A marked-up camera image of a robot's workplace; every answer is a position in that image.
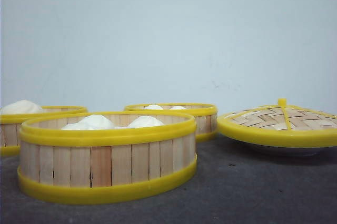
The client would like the bamboo steamer basket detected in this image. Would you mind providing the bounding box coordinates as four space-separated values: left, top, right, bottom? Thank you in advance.
17 110 197 205
124 103 218 143
1 106 87 157

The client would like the woven bamboo steamer lid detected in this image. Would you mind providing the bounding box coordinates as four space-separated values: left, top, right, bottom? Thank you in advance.
217 98 336 148

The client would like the white bun rear right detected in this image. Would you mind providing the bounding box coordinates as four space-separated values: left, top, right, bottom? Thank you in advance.
170 106 187 110

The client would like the white bun rear left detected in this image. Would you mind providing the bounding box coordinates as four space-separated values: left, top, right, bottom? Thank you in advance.
144 104 163 110

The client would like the white bun front right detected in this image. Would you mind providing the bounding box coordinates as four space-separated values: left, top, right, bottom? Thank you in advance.
128 116 164 128

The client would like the white bun front left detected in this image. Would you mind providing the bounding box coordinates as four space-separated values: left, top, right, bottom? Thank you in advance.
61 115 115 130

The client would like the round white bun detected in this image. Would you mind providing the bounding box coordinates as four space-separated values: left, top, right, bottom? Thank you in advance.
1 100 44 115

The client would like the white shallow plate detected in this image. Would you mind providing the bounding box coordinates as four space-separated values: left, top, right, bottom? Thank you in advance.
246 143 325 157

